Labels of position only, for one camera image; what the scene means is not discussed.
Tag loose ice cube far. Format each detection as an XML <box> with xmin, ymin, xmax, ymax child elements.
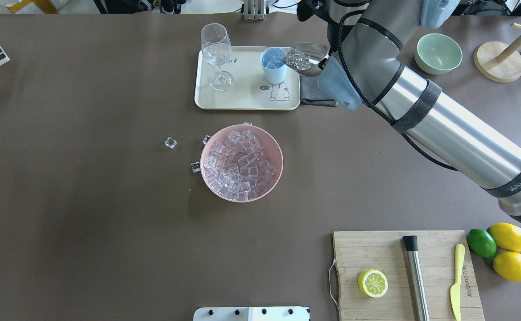
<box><xmin>163</xmin><ymin>136</ymin><xmax>178</xmax><ymax>149</ymax></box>

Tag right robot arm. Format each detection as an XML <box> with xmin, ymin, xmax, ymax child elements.
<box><xmin>297</xmin><ymin>0</ymin><xmax>521</xmax><ymax>222</ymax></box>

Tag yellow plastic knife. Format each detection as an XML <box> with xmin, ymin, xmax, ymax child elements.
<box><xmin>450</xmin><ymin>243</ymin><xmax>466</xmax><ymax>321</ymax></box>

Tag grey folded cloth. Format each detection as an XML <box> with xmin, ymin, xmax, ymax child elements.
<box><xmin>299</xmin><ymin>75</ymin><xmax>338</xmax><ymax>107</ymax></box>

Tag bamboo cutting board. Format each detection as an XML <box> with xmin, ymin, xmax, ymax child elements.
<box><xmin>332</xmin><ymin>230</ymin><xmax>467</xmax><ymax>321</ymax></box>

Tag pink bowl of ice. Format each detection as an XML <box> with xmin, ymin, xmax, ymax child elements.
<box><xmin>198</xmin><ymin>123</ymin><xmax>284</xmax><ymax>203</ymax></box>

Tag loose ice cube near bowl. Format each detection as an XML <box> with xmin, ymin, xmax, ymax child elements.
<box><xmin>190</xmin><ymin>162</ymin><xmax>201</xmax><ymax>173</ymax></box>

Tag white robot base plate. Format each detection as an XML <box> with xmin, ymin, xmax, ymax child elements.
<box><xmin>193</xmin><ymin>305</ymin><xmax>311</xmax><ymax>321</ymax></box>

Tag yellow lemon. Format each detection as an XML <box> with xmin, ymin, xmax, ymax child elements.
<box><xmin>487</xmin><ymin>222</ymin><xmax>521</xmax><ymax>252</ymax></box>
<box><xmin>492</xmin><ymin>251</ymin><xmax>521</xmax><ymax>282</ymax></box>

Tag cream rabbit tray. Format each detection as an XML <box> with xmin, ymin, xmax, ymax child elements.
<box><xmin>194</xmin><ymin>45</ymin><xmax>301</xmax><ymax>111</ymax></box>

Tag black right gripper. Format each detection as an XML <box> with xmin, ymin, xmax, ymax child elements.
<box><xmin>296</xmin><ymin>0</ymin><xmax>332</xmax><ymax>22</ymax></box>

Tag steel muddler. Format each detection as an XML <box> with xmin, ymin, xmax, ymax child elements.
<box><xmin>402</xmin><ymin>235</ymin><xmax>430</xmax><ymax>321</ymax></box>

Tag light blue cup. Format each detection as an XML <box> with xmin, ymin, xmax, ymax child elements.
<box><xmin>260</xmin><ymin>47</ymin><xmax>287</xmax><ymax>85</ymax></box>

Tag upper yellow lemon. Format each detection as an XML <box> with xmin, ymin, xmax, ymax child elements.
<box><xmin>487</xmin><ymin>222</ymin><xmax>521</xmax><ymax>252</ymax></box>

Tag green lime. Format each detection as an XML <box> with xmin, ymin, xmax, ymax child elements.
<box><xmin>467</xmin><ymin>228</ymin><xmax>497</xmax><ymax>259</ymax></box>

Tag lower yellow lemon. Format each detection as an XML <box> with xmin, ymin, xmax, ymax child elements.
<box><xmin>492</xmin><ymin>251</ymin><xmax>521</xmax><ymax>282</ymax></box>

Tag green bowl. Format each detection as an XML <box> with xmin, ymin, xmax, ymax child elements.
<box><xmin>415</xmin><ymin>34</ymin><xmax>463</xmax><ymax>75</ymax></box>

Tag metal ice scoop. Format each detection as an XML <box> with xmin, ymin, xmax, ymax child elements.
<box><xmin>280</xmin><ymin>42</ymin><xmax>328</xmax><ymax>77</ymax></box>

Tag clear wine glass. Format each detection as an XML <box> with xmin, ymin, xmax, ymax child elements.
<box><xmin>201</xmin><ymin>23</ymin><xmax>233</xmax><ymax>91</ymax></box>

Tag half lemon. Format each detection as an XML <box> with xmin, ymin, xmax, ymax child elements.
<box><xmin>358</xmin><ymin>269</ymin><xmax>389</xmax><ymax>298</ymax></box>

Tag wooden cup stand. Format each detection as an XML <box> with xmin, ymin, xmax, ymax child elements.
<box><xmin>473</xmin><ymin>23</ymin><xmax>521</xmax><ymax>83</ymax></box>

